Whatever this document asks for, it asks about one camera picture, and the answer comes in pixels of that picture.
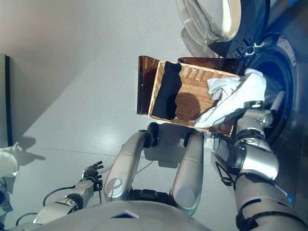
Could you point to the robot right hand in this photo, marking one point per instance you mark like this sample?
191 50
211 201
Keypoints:
276 102

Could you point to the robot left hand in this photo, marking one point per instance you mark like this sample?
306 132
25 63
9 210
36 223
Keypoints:
92 171

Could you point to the white garment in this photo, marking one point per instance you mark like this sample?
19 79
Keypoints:
243 96

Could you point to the black garment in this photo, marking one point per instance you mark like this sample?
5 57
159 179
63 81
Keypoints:
168 93

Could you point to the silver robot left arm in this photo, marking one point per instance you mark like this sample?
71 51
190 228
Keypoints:
60 204

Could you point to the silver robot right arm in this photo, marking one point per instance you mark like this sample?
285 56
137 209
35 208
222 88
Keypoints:
260 163

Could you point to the dark grey washing machine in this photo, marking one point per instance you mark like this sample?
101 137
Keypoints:
293 96

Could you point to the round glass washing machine door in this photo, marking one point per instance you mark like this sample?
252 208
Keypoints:
207 19

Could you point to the grey robot torso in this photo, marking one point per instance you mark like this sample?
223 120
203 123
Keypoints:
144 216

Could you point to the white round object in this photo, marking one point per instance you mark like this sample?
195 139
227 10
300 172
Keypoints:
7 163

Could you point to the rectangular wicker laundry basket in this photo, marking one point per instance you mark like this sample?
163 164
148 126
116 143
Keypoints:
192 79

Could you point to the silver robot right leg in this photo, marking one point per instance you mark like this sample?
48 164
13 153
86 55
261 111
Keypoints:
190 168

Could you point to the blue energy label sticker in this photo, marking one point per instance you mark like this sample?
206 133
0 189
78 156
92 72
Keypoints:
290 199

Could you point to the brown wooden stool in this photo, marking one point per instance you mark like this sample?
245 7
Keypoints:
144 84

